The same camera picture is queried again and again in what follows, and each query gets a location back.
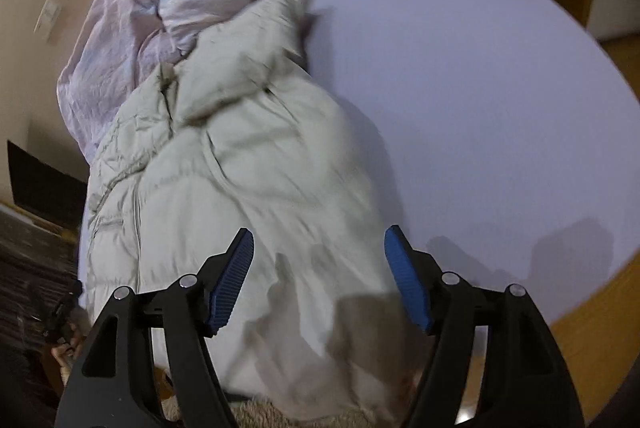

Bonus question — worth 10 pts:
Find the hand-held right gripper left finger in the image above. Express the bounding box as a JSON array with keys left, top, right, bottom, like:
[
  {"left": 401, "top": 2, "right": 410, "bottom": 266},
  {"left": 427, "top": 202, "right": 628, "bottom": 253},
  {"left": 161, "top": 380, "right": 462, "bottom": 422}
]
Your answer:
[{"left": 54, "top": 228, "right": 256, "bottom": 428}]

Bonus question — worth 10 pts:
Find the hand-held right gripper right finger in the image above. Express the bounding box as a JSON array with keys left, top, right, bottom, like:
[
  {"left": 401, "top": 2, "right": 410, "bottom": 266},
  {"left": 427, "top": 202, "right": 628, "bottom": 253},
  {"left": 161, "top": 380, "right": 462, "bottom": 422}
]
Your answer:
[{"left": 384, "top": 225, "right": 586, "bottom": 428}]

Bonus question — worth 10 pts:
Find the pale green puffer jacket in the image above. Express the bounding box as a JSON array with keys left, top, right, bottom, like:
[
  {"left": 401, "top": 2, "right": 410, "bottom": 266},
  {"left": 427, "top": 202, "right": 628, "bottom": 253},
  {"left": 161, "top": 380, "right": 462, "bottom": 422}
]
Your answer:
[{"left": 77, "top": 0, "right": 431, "bottom": 424}]

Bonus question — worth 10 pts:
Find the beige fluffy rug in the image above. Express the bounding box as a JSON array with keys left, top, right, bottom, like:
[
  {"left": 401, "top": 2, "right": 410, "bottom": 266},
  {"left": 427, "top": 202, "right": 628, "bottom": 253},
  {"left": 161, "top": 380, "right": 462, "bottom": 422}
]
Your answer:
[{"left": 155, "top": 370, "right": 401, "bottom": 428}]

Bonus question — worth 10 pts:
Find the bed with white sheet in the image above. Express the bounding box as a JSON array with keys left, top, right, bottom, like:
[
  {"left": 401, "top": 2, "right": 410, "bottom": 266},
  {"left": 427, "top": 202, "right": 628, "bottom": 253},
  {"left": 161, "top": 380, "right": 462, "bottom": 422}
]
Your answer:
[{"left": 300, "top": 0, "right": 640, "bottom": 389}]

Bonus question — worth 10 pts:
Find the white wall switch plate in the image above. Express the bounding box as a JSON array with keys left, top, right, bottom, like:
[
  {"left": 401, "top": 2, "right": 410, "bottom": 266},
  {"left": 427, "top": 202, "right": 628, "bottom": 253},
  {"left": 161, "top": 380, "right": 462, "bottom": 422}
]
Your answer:
[{"left": 34, "top": 0, "right": 63, "bottom": 42}]

